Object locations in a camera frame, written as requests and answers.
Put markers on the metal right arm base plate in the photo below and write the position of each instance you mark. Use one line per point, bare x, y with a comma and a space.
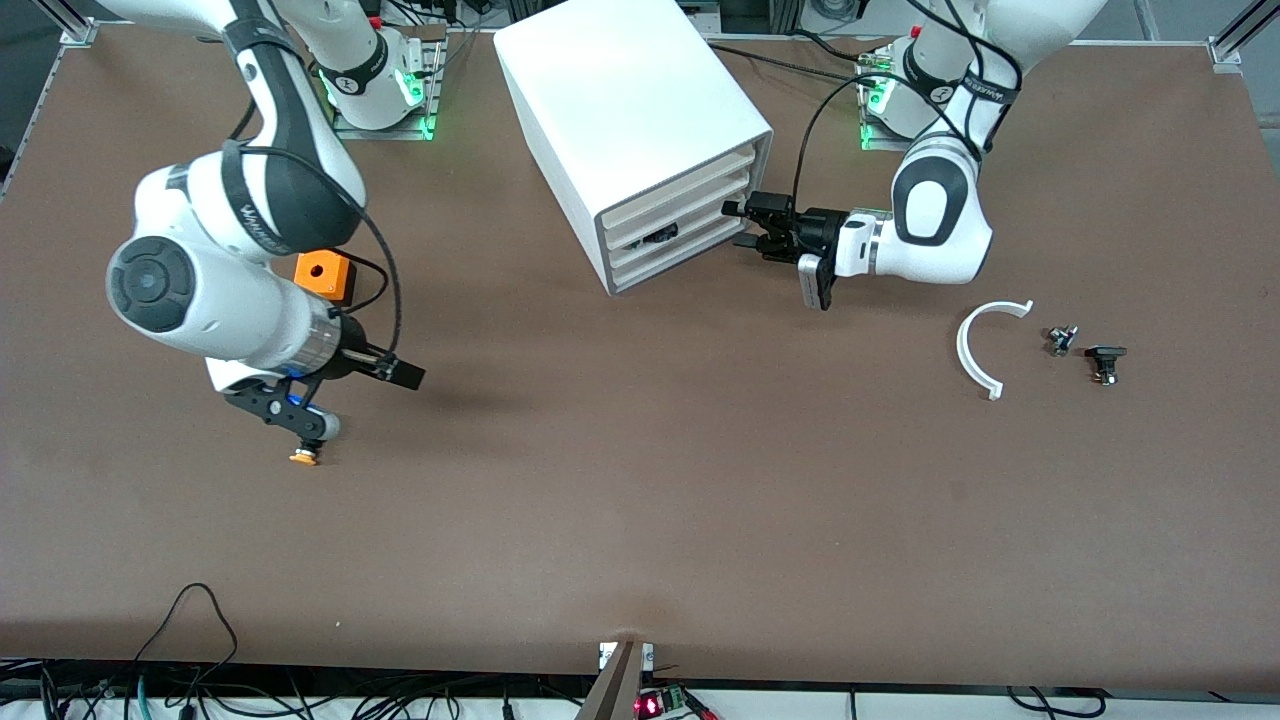
400, 130

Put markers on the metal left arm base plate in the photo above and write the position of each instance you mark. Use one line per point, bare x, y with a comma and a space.
875, 143

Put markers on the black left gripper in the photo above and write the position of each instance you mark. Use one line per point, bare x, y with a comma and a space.
818, 232

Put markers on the green circuit board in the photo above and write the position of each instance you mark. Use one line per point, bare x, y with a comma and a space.
665, 702

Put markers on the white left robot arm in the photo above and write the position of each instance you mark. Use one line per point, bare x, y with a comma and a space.
940, 240

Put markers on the brown camera stand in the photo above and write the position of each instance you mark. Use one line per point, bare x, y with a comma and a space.
615, 690

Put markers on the yellow push button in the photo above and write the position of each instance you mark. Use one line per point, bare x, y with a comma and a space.
303, 457

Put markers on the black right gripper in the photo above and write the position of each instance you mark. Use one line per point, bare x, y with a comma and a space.
349, 357

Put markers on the white curved plastic piece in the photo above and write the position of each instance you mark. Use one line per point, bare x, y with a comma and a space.
966, 350

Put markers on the aluminium frame profile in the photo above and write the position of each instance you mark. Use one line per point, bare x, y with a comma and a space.
1240, 35
75, 25

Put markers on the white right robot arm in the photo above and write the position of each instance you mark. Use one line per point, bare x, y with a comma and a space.
220, 300

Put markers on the small metal part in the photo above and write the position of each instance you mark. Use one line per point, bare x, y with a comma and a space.
1060, 340

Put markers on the orange box with hole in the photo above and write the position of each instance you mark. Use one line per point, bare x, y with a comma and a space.
325, 272

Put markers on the small black part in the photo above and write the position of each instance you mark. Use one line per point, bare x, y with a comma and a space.
1104, 358

